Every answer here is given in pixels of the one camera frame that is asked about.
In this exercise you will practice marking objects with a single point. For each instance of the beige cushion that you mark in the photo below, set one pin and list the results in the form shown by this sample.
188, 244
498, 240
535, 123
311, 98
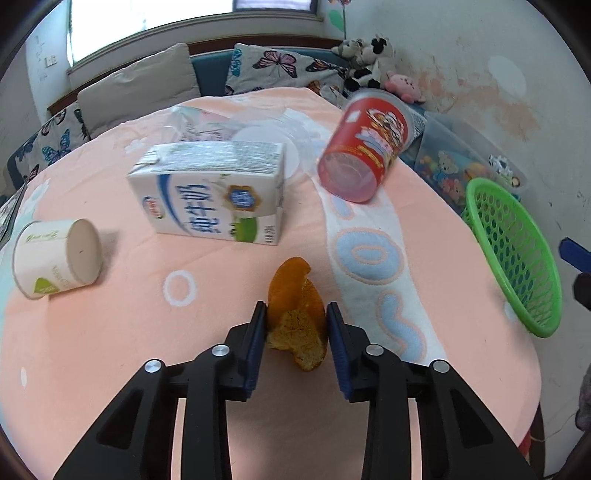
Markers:
153, 83

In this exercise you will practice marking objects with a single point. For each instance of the colourful pinwheel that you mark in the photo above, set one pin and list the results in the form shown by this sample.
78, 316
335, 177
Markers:
343, 3

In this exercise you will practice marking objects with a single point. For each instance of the pink blanket tablecloth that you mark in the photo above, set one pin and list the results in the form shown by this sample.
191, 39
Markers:
405, 267

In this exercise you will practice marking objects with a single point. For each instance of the pink plush toy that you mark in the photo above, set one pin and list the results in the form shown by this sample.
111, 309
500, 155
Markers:
404, 87

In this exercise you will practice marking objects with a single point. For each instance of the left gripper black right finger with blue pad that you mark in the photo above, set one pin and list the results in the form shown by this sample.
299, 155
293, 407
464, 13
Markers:
460, 438

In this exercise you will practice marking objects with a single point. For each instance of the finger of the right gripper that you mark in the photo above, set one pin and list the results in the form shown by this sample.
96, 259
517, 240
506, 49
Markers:
575, 255

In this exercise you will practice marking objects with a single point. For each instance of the butterfly pillow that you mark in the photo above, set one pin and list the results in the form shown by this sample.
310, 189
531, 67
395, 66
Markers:
60, 135
254, 68

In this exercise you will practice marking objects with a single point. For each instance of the clear plastic toy bin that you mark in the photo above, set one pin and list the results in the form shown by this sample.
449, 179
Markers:
448, 153

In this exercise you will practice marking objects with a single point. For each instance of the butterfly pillow left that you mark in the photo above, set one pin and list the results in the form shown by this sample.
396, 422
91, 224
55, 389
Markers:
60, 135

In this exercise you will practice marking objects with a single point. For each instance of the butterfly pillow right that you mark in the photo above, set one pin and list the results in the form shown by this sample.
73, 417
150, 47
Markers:
254, 68

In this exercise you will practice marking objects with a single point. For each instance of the white paper cup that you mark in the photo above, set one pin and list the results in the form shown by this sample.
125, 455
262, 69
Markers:
52, 257

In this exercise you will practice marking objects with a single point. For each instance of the cow plush toy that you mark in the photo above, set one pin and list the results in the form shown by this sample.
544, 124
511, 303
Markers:
363, 57

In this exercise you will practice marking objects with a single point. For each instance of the blue sofa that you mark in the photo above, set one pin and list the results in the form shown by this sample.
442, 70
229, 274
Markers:
212, 70

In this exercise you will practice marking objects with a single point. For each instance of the white blue milk carton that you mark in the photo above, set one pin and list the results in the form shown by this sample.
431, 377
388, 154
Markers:
222, 190

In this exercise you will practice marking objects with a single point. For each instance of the green plastic basket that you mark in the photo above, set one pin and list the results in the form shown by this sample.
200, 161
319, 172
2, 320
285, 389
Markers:
518, 255

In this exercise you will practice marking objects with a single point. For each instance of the clear plastic bag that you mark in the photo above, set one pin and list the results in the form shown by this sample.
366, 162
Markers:
303, 138

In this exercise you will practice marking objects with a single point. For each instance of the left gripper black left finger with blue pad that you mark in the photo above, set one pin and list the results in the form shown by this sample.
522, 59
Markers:
133, 436

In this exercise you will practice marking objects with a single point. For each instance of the picture book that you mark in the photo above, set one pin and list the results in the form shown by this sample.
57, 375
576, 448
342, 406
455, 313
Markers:
9, 212

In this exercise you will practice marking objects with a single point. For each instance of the orange peel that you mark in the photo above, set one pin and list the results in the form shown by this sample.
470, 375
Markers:
296, 320

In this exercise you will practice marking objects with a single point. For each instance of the red instant noodle cup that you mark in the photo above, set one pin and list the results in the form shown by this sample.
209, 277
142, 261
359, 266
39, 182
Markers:
375, 128

